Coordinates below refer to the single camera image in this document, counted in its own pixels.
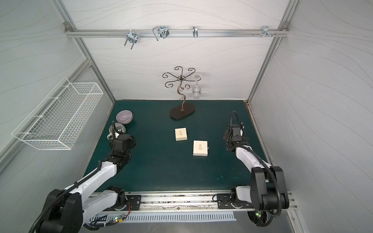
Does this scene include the cream drawer jewelry box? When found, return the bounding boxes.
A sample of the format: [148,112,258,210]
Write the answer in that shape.
[175,128,187,141]

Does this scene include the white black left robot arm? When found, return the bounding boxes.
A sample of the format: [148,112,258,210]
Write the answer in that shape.
[30,122,136,233]

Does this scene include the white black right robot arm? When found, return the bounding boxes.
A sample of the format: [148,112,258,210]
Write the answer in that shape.
[223,128,289,217]

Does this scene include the green ribbed ceramic mug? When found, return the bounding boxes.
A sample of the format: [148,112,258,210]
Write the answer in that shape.
[107,122,126,140]

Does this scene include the lilac ceramic bowl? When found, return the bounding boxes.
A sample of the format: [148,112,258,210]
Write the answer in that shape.
[116,110,133,125]

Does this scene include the clear wine glass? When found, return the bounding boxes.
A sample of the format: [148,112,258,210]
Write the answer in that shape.
[192,74,202,100]

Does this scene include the dark oval stand base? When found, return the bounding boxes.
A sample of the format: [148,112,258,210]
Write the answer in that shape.
[170,103,195,119]

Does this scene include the bronze scroll stand rod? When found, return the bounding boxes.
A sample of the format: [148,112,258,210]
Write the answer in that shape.
[162,66,196,104]

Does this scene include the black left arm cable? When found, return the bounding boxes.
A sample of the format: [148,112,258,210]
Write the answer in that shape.
[28,120,117,233]

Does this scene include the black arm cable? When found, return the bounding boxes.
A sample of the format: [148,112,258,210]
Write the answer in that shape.
[228,110,283,227]
[28,120,117,233]

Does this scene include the white wire basket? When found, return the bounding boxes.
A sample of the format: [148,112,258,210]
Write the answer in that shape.
[11,77,103,150]

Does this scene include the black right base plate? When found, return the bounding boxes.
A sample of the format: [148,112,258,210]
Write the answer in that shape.
[212,194,253,210]

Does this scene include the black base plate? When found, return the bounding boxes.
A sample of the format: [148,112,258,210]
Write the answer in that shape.
[114,195,142,211]
[212,194,253,210]

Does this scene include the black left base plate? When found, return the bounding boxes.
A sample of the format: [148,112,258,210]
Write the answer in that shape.
[114,195,142,211]

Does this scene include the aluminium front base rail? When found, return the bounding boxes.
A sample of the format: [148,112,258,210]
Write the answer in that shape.
[58,190,298,215]

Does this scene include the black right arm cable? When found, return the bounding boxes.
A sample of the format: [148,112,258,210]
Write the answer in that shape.
[228,110,283,227]

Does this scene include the white slotted cable duct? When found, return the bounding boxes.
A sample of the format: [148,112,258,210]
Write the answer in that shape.
[87,211,237,224]

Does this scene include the metal rail clamp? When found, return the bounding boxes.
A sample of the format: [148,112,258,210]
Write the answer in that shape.
[152,26,170,41]
[124,30,138,49]

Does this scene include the aluminium cross rail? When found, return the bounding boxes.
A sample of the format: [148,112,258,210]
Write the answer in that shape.
[65,28,290,38]

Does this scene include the metal rail hook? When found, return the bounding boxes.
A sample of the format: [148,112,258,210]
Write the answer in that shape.
[192,26,198,38]

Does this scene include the metal rail bracket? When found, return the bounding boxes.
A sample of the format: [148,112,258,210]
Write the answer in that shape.
[252,26,278,38]

